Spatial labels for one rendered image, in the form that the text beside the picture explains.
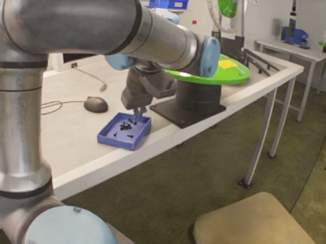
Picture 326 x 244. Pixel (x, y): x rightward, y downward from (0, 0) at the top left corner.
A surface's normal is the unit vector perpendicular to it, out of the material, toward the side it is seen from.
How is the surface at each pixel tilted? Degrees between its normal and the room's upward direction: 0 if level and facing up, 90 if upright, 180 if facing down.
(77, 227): 5
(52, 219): 5
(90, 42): 127
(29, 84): 91
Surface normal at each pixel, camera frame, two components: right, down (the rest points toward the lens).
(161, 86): 0.28, -0.58
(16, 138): 0.60, 0.32
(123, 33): 0.65, 0.64
